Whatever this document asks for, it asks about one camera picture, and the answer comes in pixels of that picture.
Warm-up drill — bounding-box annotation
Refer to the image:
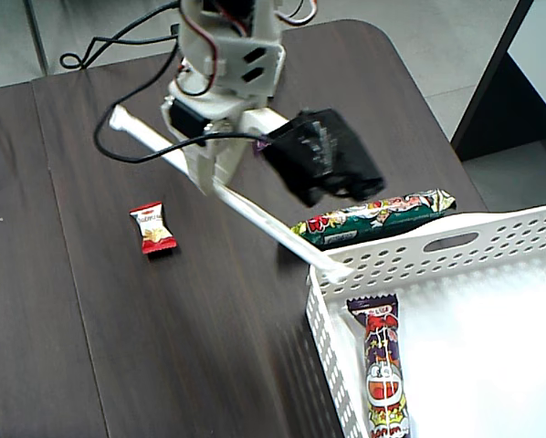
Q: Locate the white perforated plastic basket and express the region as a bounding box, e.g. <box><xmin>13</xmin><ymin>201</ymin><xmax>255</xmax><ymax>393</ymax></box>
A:
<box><xmin>305</xmin><ymin>203</ymin><xmax>546</xmax><ymax>438</ymax></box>

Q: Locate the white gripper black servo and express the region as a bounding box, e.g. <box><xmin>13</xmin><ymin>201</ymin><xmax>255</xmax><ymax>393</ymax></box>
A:
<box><xmin>161</xmin><ymin>89</ymin><xmax>289</xmax><ymax>196</ymax></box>

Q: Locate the black power cable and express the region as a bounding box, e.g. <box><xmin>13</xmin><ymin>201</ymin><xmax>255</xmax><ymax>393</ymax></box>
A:
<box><xmin>59</xmin><ymin>0</ymin><xmax>185</xmax><ymax>70</ymax></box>

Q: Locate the purple cartoon snack stick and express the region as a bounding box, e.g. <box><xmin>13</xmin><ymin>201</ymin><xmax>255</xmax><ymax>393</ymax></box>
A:
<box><xmin>345</xmin><ymin>293</ymin><xmax>414</xmax><ymax>438</ymax></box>

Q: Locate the red white candy packet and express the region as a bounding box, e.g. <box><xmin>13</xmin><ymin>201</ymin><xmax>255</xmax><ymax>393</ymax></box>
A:
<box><xmin>129</xmin><ymin>201</ymin><xmax>178</xmax><ymax>256</ymax></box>

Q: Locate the dark cabinet with white panel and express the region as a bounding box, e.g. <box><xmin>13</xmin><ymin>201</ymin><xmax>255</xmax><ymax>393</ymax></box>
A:
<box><xmin>450</xmin><ymin>0</ymin><xmax>546</xmax><ymax>162</ymax></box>

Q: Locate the green cartoon snack stick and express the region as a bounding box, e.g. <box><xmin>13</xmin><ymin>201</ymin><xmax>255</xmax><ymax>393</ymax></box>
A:
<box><xmin>290</xmin><ymin>188</ymin><xmax>457</xmax><ymax>250</ymax></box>

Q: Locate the white paper straw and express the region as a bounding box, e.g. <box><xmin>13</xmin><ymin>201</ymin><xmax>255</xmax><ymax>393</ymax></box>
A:
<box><xmin>108</xmin><ymin>104</ymin><xmax>354</xmax><ymax>284</ymax></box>

